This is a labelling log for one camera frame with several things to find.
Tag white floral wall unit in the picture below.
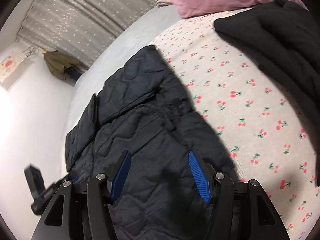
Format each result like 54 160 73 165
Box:
1 43 37 92

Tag grey star pattern curtain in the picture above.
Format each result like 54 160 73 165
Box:
17 0 155 67

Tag folded grey pink bedding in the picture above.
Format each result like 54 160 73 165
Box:
155 0 173 7

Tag black folded garment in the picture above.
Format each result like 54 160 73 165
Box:
213 0 319 128

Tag olive green hanging jacket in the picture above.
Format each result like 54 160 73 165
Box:
44 50 84 81

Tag cherry print bed sheet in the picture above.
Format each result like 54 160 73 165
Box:
153 12 319 239

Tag white plush blanket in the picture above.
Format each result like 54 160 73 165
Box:
61 5 181 155

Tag black quilted puffer jacket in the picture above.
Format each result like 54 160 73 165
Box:
66 46 237 239

